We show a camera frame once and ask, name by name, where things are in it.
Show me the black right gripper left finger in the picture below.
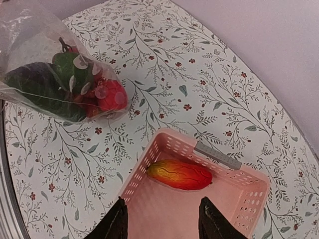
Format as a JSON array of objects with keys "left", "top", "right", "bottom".
[{"left": 84, "top": 197, "right": 128, "bottom": 239}]

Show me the pink perforated plastic basket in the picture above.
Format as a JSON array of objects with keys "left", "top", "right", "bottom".
[{"left": 119, "top": 128, "right": 270, "bottom": 239}]

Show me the green toy cucumber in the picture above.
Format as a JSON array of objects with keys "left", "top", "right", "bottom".
[{"left": 23, "top": 93, "right": 86, "bottom": 122}]

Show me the orange red toy mango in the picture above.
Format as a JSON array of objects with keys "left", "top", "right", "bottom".
[{"left": 147, "top": 159, "right": 213, "bottom": 191}]

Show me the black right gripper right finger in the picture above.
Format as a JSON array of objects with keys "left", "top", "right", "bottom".
[{"left": 198, "top": 197, "right": 246, "bottom": 239}]

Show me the floral patterned table mat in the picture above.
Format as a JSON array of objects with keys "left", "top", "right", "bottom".
[{"left": 5, "top": 0, "right": 319, "bottom": 239}]

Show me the red toy fruit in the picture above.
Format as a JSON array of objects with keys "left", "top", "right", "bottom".
[{"left": 95, "top": 79, "right": 128, "bottom": 112}]

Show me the purple toy eggplant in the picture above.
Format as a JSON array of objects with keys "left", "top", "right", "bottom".
[{"left": 4, "top": 62, "right": 66, "bottom": 108}]

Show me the clear zip top bag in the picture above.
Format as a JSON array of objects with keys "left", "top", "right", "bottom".
[{"left": 0, "top": 0, "right": 129, "bottom": 123}]

